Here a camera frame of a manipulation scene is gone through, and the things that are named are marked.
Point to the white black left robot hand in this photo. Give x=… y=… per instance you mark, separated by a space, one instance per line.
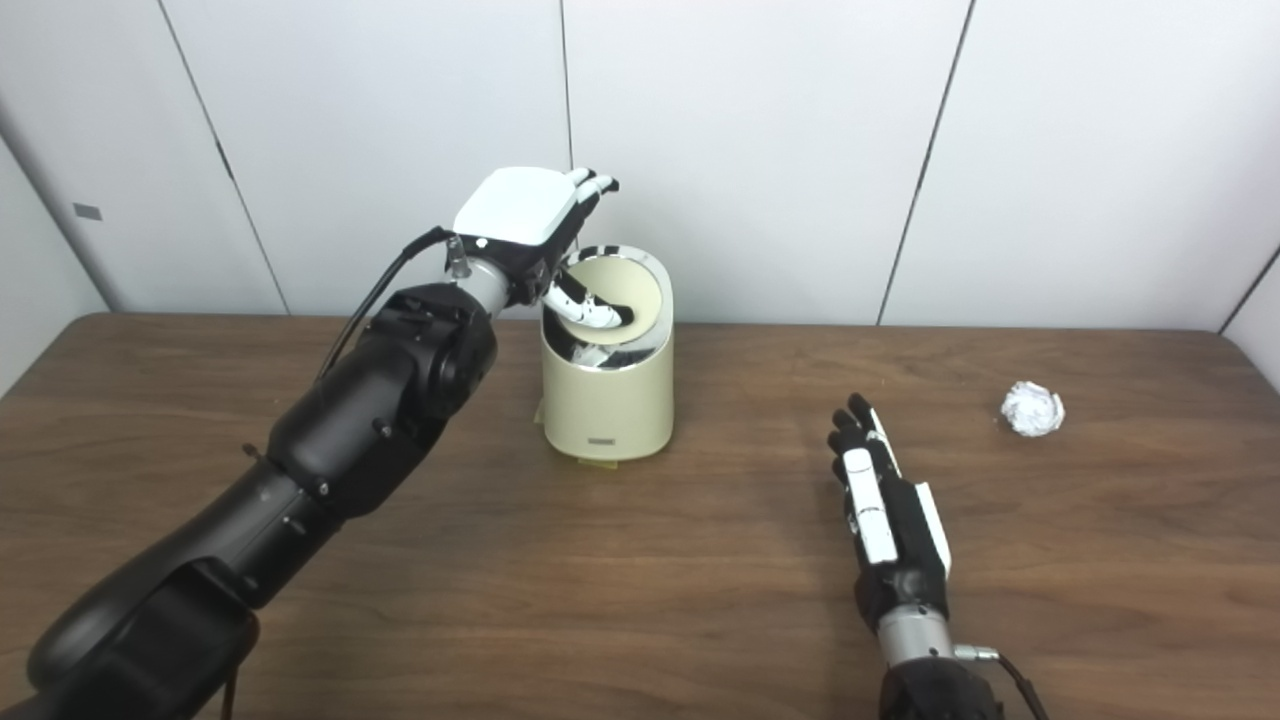
x=515 y=210

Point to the cream round bin lid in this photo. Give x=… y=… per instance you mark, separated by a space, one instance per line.
x=640 y=290

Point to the white paper ball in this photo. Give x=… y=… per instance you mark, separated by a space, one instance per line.
x=1033 y=409

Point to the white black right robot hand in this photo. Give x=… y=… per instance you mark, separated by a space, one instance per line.
x=895 y=530

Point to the cream-colored bin body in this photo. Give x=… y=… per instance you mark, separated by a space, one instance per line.
x=610 y=410

